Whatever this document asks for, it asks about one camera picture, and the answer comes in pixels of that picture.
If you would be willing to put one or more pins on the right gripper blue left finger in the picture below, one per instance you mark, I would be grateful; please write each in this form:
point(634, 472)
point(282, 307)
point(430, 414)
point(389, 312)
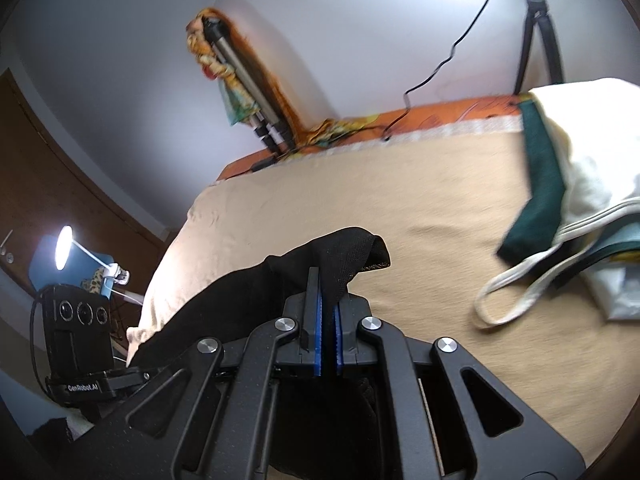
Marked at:
point(312, 322)

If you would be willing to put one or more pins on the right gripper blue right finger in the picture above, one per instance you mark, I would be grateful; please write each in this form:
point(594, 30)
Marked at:
point(337, 336)

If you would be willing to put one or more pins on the black t-shirt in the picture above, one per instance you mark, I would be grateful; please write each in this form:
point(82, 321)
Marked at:
point(234, 305)

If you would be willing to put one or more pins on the blue chair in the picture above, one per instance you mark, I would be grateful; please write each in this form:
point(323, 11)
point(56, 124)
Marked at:
point(42, 272)

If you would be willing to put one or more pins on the white clip desk lamp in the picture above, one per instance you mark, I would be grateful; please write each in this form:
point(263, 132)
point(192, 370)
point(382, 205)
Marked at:
point(69, 254)

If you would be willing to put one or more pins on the beige bed blanket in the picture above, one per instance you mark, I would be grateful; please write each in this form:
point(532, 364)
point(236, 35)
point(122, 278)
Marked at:
point(442, 207)

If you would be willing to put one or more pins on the silver folded tripod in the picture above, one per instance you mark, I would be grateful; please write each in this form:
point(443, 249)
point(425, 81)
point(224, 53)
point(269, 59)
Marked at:
point(217, 34)

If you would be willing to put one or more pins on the dark green folded cloth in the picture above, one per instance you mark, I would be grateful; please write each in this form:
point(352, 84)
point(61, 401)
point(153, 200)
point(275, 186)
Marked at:
point(534, 229)

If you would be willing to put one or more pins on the white canvas tote bag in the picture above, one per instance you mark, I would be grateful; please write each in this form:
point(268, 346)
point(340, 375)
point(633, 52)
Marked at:
point(594, 127)

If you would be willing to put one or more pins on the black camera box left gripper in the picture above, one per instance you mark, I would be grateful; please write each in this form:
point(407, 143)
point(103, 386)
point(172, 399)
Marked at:
point(77, 331)

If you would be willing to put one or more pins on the black inline cable switch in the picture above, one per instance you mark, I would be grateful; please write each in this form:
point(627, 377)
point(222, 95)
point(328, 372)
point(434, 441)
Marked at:
point(263, 164)

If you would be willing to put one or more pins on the black ring light tripod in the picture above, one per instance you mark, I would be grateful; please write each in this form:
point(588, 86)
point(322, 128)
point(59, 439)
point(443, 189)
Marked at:
point(538, 17)

